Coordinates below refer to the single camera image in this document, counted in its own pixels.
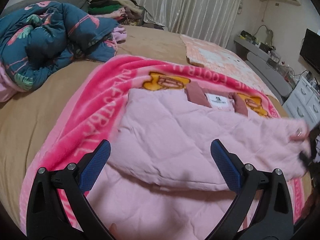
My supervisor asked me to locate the pink quilted jacket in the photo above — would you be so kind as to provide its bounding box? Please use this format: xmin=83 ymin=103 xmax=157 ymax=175
xmin=88 ymin=89 xmax=310 ymax=239

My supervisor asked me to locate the pile of folded clothes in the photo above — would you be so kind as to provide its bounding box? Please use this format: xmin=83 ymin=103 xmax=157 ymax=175
xmin=88 ymin=0 xmax=145 ymax=26

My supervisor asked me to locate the person's right hand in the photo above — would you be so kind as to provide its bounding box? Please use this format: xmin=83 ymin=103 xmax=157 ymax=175
xmin=289 ymin=128 xmax=310 ymax=141

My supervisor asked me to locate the white drawer cabinet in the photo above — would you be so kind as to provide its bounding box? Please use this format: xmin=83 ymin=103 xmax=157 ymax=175
xmin=283 ymin=77 xmax=320 ymax=130

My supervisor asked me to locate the black flat screen television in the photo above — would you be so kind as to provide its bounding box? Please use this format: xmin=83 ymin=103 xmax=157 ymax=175
xmin=300 ymin=29 xmax=320 ymax=73

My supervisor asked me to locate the grey cluttered shelf desk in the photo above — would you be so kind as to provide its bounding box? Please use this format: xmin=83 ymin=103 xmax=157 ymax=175
xmin=234 ymin=34 xmax=293 ymax=105

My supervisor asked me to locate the pink cartoon fleece blanket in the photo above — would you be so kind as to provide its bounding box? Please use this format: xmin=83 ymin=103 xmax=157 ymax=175
xmin=20 ymin=55 xmax=308 ymax=239

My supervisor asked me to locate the peach patterned blanket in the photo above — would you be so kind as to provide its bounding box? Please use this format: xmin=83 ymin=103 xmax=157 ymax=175
xmin=180 ymin=35 xmax=275 ymax=97

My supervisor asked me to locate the beige striped curtain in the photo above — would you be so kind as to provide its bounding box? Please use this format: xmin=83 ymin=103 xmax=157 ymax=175
xmin=135 ymin=0 xmax=241 ymax=47

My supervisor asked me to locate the navy flamingo print duvet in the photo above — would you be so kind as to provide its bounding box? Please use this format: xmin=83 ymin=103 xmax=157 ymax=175
xmin=1 ymin=1 xmax=118 ymax=92

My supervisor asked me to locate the grey pillow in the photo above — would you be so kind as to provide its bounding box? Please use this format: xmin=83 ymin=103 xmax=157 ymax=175
xmin=0 ymin=0 xmax=91 ymax=18

